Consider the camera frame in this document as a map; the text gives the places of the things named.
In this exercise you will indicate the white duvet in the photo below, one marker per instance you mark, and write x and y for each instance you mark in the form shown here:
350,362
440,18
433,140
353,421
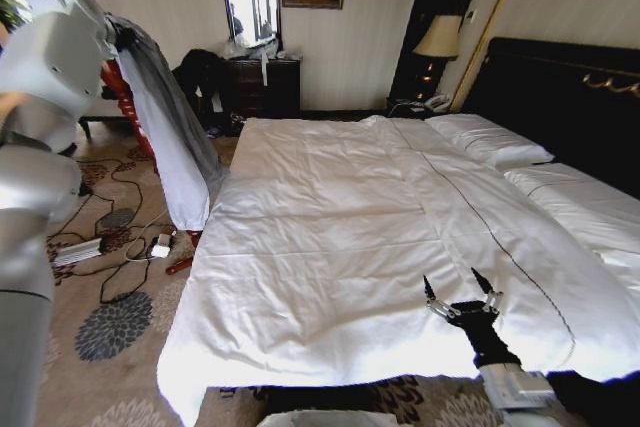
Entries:
350,227

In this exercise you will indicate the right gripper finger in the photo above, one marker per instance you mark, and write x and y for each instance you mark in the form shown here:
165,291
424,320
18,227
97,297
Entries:
433,297
487,289

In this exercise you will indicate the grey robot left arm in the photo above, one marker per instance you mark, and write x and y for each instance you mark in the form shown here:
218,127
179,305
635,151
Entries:
45,97

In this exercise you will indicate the white robot front shell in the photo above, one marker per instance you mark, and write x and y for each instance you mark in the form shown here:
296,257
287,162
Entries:
325,418

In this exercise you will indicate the grey and white garment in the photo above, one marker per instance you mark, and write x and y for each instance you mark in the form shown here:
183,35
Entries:
170,137

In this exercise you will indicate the white pillow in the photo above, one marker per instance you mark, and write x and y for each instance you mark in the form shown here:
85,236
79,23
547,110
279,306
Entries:
490,139
585,202

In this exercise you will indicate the black headboard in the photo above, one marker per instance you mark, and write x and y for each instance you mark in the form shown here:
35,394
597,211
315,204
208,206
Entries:
545,92

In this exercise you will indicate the clear plastic bags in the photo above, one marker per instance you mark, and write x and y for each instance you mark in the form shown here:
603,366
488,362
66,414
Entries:
240,49

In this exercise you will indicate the dark nightstand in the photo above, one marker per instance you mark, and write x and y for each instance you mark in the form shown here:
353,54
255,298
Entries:
405,107

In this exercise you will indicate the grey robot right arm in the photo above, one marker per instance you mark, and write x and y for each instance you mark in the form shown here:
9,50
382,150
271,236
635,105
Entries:
520,387

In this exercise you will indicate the dark wooden bench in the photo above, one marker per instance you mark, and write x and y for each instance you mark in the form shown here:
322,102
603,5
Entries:
107,114

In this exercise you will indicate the dark wooden dresser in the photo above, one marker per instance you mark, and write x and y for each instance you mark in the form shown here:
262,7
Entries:
270,87

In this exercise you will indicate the beige shade table lamp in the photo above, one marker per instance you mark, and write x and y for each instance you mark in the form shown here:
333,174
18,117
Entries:
439,39

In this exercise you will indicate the black clothing pile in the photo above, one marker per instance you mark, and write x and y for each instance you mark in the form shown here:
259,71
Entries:
200,72

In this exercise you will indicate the red wooden clothes stand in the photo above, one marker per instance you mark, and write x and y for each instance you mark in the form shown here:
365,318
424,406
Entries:
127,107

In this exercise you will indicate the green plant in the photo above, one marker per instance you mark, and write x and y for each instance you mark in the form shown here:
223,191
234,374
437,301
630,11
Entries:
10,12

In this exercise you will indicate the white telephone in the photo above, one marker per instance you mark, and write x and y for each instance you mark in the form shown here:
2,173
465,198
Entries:
437,102

